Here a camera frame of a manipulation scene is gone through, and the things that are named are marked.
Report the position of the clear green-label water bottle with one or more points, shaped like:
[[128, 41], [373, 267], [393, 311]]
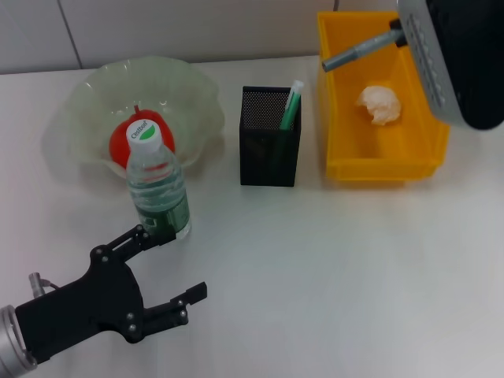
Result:
[[157, 189]]

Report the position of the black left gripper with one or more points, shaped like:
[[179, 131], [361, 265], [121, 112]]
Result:
[[86, 307]]

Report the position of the yellow plastic storage bin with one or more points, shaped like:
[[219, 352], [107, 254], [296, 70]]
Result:
[[354, 149]]

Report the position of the black mesh pen holder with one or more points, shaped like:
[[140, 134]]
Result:
[[260, 165]]

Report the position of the white paper ball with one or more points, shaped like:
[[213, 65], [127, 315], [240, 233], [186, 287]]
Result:
[[380, 105]]

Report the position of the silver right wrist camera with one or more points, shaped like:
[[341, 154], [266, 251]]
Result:
[[460, 59]]

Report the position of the green pen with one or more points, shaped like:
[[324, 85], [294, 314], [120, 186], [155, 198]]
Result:
[[290, 106]]

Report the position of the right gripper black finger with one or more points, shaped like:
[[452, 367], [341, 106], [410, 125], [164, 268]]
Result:
[[401, 42], [395, 24]]

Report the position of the grey marker pen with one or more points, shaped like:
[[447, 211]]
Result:
[[354, 51]]

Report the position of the translucent wavy fruit plate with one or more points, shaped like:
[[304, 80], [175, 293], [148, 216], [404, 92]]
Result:
[[189, 90]]

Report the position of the red apple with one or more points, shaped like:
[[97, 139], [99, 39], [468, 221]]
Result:
[[118, 141]]

